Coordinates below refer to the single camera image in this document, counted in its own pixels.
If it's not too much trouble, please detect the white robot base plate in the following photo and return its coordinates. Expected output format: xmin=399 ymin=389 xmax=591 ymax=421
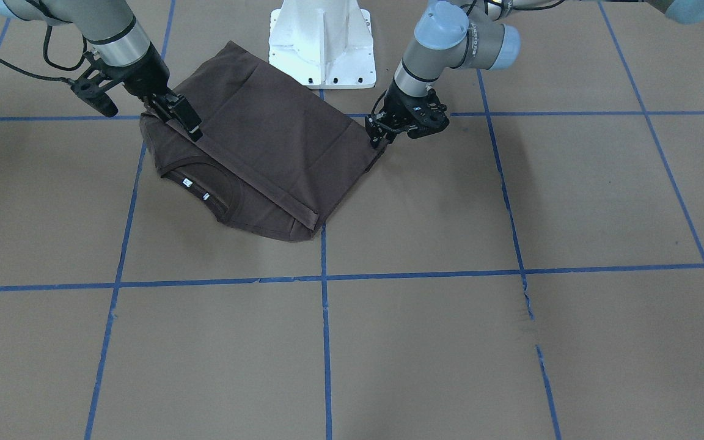
xmin=268 ymin=1 xmax=377 ymax=89

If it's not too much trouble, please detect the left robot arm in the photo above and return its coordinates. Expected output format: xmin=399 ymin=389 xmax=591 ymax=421
xmin=364 ymin=1 xmax=704 ymax=150

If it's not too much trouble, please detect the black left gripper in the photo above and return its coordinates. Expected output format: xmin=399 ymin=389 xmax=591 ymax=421
xmin=365 ymin=82 xmax=450 ymax=151

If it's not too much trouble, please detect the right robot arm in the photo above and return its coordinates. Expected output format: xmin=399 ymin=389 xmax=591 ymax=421
xmin=0 ymin=1 xmax=203 ymax=141

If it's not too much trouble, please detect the dark brown t-shirt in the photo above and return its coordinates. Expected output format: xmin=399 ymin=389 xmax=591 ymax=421
xmin=139 ymin=42 xmax=383 ymax=242

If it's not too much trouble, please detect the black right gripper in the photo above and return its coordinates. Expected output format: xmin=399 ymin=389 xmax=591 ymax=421
xmin=71 ymin=46 xmax=203 ymax=141

